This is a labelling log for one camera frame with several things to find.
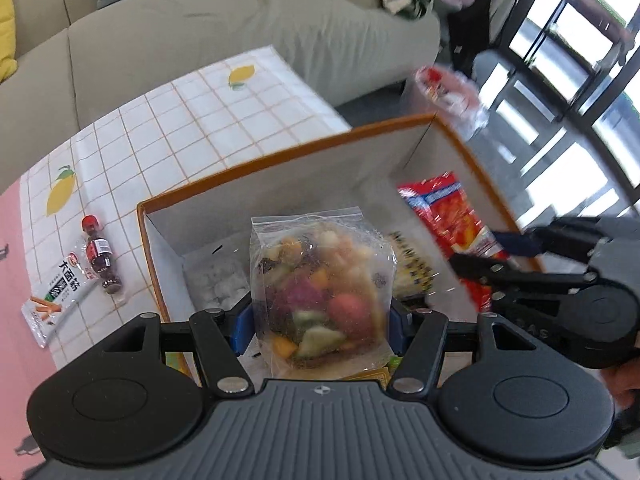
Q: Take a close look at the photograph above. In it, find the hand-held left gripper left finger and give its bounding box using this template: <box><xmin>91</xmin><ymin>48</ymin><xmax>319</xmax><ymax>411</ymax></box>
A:
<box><xmin>97</xmin><ymin>302</ymin><xmax>253</xmax><ymax>395</ymax></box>

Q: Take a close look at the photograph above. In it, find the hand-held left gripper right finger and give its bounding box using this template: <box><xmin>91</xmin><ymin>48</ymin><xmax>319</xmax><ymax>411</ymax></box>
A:
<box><xmin>389</xmin><ymin>300</ymin><xmax>543</xmax><ymax>395</ymax></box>

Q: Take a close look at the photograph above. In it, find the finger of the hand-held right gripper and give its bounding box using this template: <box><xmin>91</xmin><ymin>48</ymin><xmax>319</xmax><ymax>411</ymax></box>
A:
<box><xmin>492</xmin><ymin>217</ymin><xmax>608</xmax><ymax>267</ymax></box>
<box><xmin>449</xmin><ymin>252</ymin><xmax>601</xmax><ymax>306</ymax></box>

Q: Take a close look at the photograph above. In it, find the white puffs snack bag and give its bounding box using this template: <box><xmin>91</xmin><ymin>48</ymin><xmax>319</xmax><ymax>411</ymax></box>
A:
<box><xmin>184</xmin><ymin>255</ymin><xmax>251</xmax><ymax>313</ymax></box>

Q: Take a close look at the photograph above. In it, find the orange snack packet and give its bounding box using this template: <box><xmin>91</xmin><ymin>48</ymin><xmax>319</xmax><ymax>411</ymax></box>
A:
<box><xmin>345</xmin><ymin>366</ymin><xmax>393</xmax><ymax>391</ymax></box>

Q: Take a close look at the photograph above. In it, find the waffle cookie packet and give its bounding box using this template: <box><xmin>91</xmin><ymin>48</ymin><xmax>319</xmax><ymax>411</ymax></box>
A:
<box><xmin>387</xmin><ymin>230</ymin><xmax>451</xmax><ymax>306</ymax></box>

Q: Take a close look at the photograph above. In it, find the red snack packet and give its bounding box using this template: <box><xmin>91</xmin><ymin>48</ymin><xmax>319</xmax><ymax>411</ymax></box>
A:
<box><xmin>397</xmin><ymin>171</ymin><xmax>511</xmax><ymax>313</ymax></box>

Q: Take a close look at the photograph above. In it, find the mixed dried fruit bag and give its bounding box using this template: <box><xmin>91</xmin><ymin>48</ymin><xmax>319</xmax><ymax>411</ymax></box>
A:
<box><xmin>250</xmin><ymin>206</ymin><xmax>398</xmax><ymax>380</ymax></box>

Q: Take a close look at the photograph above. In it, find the orange storage box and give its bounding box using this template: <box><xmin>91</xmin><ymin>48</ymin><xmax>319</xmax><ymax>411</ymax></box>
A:
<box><xmin>136</xmin><ymin>112</ymin><xmax>546</xmax><ymax>391</ymax></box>

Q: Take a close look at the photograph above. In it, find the person's right hand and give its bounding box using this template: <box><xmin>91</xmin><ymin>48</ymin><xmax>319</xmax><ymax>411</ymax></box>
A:
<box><xmin>602</xmin><ymin>355</ymin><xmax>640</xmax><ymax>411</ymax></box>

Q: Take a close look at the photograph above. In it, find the small cola bottle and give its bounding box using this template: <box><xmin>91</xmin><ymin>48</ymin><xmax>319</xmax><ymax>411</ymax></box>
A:
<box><xmin>81</xmin><ymin>215</ymin><xmax>126</xmax><ymax>297</ymax></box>

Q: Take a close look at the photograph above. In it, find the red white plastic bag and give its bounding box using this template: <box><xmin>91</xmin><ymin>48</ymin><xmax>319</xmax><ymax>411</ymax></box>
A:
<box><xmin>400</xmin><ymin>65</ymin><xmax>491</xmax><ymax>141</ymax></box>

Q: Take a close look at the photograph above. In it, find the white stick snack packet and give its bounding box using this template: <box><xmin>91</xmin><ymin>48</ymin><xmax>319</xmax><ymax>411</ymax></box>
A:
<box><xmin>21</xmin><ymin>247</ymin><xmax>101</xmax><ymax>350</ymax></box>

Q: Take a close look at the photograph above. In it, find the black framed glass door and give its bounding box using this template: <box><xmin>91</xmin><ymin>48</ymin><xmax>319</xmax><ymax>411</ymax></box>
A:
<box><xmin>492</xmin><ymin>0</ymin><xmax>640</xmax><ymax>241</ymax></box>

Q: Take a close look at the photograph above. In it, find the dark cloth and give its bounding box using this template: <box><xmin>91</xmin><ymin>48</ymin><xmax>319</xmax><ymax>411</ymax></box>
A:
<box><xmin>447</xmin><ymin>0</ymin><xmax>528</xmax><ymax>75</ymax></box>

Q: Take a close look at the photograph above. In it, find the beige sofa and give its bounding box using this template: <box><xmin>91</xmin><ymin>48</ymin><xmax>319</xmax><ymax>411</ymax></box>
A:
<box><xmin>0</xmin><ymin>0</ymin><xmax>442</xmax><ymax>151</ymax></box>

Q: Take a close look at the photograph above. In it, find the yellow pillow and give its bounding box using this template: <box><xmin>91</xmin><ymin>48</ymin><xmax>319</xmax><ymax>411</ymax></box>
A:
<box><xmin>0</xmin><ymin>0</ymin><xmax>18</xmax><ymax>83</ymax></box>

